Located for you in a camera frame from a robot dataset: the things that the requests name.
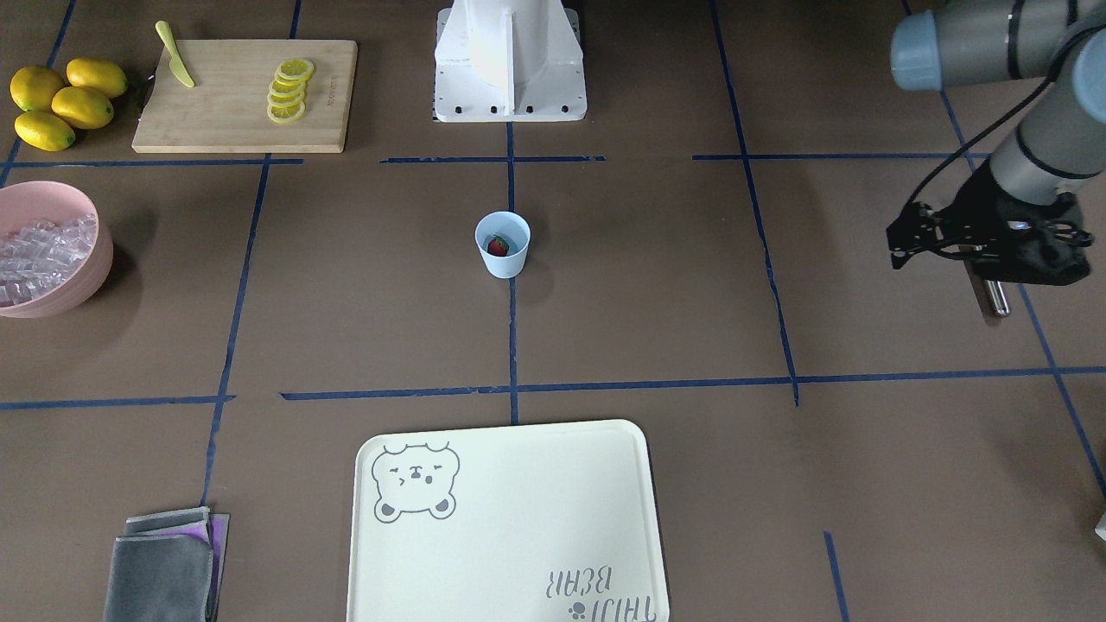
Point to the clear ice cubes pile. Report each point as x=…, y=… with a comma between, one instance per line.
x=43, y=255

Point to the cream bear tray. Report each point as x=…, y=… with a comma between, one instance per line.
x=541, y=522

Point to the wooden cutting board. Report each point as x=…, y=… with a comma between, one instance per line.
x=225, y=111

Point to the pink bowl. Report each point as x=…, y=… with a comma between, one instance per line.
x=56, y=201

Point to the lemon slices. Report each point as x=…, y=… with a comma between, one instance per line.
x=286, y=98

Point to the red strawberry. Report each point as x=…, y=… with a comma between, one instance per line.
x=498, y=246

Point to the grey folded cloth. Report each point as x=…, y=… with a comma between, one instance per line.
x=168, y=566

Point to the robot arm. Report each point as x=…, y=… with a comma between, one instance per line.
x=1058, y=140

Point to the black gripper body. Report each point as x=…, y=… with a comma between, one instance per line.
x=983, y=210

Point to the yellow lemon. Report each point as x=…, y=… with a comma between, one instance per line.
x=44, y=131
x=82, y=107
x=103, y=76
x=33, y=88

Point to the steel muddler black tip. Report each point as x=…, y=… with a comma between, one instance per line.
x=991, y=297

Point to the light blue plastic cup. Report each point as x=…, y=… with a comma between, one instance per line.
x=515, y=229

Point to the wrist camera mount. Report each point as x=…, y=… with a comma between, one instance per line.
x=921, y=229

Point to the yellow plastic knife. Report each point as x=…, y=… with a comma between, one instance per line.
x=175, y=61

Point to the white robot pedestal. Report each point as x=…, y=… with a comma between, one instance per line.
x=508, y=62

